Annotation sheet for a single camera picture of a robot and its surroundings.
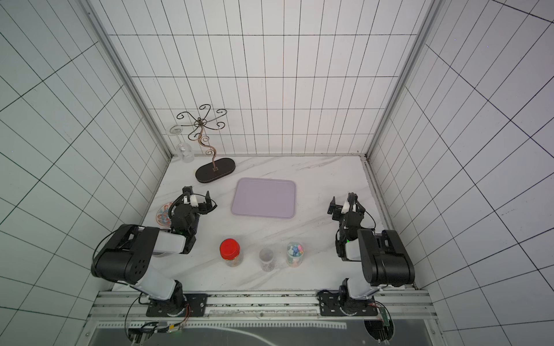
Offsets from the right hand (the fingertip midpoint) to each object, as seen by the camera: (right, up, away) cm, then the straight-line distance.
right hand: (350, 197), depth 90 cm
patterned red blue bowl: (-82, -8, +2) cm, 83 cm away
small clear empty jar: (-35, -21, -13) cm, 43 cm away
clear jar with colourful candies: (-25, -19, -16) cm, 35 cm away
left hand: (-67, +1, +3) cm, 67 cm away
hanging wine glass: (-72, +21, +2) cm, 75 cm away
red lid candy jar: (-48, -17, -16) cm, 53 cm away
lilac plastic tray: (-37, -1, +11) cm, 39 cm away
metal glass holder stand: (-61, +13, +22) cm, 66 cm away
